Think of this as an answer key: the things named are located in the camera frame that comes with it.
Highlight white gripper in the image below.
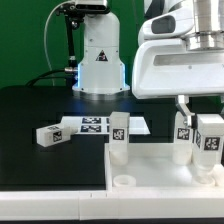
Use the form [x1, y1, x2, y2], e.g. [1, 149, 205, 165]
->
[132, 38, 224, 127]

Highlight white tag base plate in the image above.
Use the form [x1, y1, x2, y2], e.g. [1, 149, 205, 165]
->
[61, 116, 150, 135]

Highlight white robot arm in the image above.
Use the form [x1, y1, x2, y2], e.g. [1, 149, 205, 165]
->
[73, 0, 224, 127]

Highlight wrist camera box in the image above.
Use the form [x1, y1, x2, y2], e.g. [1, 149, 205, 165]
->
[138, 7, 194, 42]

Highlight white obstacle fence front bar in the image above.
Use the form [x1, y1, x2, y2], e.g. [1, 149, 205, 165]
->
[0, 188, 224, 221]

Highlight black cables on table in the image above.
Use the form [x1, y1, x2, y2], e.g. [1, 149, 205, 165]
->
[25, 69, 79, 88]

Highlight white camera cable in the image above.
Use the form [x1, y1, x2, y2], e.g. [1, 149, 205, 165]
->
[43, 0, 76, 87]

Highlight black camera stand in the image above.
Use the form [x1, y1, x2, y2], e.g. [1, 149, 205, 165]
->
[56, 2, 84, 80]

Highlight white square tabletop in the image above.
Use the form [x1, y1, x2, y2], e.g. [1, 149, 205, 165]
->
[104, 143, 224, 189]

